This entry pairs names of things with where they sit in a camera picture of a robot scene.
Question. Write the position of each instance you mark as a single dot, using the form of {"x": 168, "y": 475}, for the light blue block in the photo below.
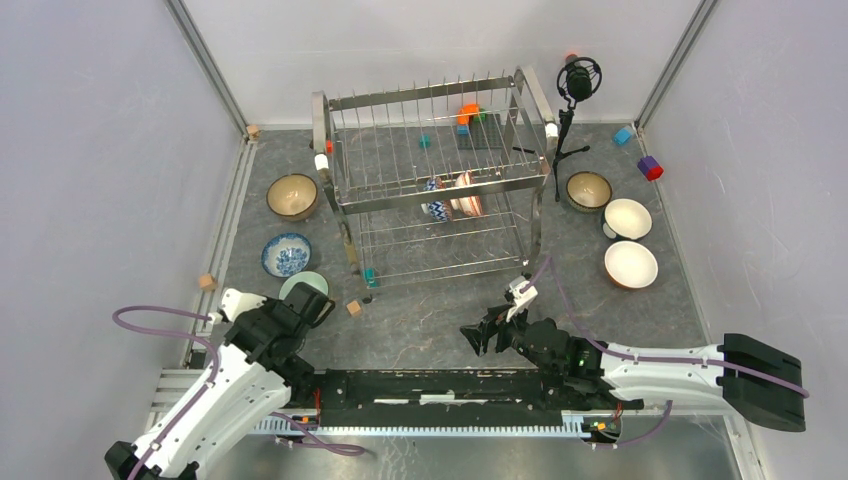
{"x": 624, "y": 135}

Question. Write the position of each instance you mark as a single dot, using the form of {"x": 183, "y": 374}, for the blue rimmed small bowl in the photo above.
{"x": 626, "y": 219}

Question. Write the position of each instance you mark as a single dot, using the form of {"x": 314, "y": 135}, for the steel two-tier dish rack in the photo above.
{"x": 374, "y": 180}

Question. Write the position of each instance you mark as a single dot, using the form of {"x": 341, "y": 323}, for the wooden cube at left edge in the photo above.
{"x": 207, "y": 282}

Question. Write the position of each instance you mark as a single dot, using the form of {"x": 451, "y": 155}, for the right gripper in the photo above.
{"x": 492, "y": 323}

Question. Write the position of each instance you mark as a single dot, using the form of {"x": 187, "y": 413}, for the copper bowl with floral motif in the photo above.
{"x": 293, "y": 197}

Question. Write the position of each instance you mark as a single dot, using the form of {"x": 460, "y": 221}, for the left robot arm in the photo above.
{"x": 254, "y": 372}

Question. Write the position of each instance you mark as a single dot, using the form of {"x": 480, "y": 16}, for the orange arch block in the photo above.
{"x": 467, "y": 114}

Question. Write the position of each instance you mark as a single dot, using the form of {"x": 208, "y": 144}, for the pink patterned rear bowl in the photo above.
{"x": 439, "y": 210}

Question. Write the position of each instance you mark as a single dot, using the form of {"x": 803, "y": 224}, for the black microphone on tripod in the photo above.
{"x": 577, "y": 81}

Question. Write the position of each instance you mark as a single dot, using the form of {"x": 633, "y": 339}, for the small wooden cube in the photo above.
{"x": 354, "y": 308}

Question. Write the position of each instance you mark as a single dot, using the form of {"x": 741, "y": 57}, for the dark bowl with lattice band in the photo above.
{"x": 588, "y": 191}

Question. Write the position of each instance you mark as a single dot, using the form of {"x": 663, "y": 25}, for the white bowl with orange rim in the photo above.
{"x": 630, "y": 265}

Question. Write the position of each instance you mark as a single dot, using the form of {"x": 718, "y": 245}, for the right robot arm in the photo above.
{"x": 761, "y": 383}

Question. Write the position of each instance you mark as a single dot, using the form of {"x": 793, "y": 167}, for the purple and red block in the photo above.
{"x": 650, "y": 168}

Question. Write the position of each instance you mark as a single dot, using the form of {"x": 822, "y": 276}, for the grey building baseplate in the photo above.
{"x": 485, "y": 135}

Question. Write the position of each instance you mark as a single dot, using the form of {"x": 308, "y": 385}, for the celadon green bowl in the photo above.
{"x": 313, "y": 279}

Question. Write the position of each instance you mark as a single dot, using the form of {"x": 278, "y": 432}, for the white blue floral bowl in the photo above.
{"x": 286, "y": 255}

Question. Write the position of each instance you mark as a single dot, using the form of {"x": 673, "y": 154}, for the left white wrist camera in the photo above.
{"x": 234, "y": 302}

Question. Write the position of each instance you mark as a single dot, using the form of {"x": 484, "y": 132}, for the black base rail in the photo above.
{"x": 446, "y": 398}

